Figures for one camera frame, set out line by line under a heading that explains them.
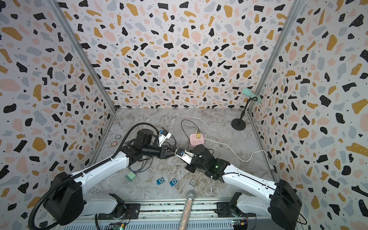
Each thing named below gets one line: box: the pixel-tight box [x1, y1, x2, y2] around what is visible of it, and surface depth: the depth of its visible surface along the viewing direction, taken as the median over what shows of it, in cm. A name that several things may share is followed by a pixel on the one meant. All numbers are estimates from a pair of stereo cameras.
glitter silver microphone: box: [178, 190, 197, 230], surface depth 73 cm
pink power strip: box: [189, 133, 205, 147], surface depth 102 cm
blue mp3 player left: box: [156, 177, 165, 186], surface depth 85 cm
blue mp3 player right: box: [169, 178, 178, 187], surface depth 85 cm
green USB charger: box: [125, 171, 137, 182], surface depth 85 cm
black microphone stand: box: [230, 96, 258, 131], surface depth 112 cm
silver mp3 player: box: [188, 179, 196, 188], surface depth 85 cm
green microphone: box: [241, 87, 263, 104], surface depth 88 cm
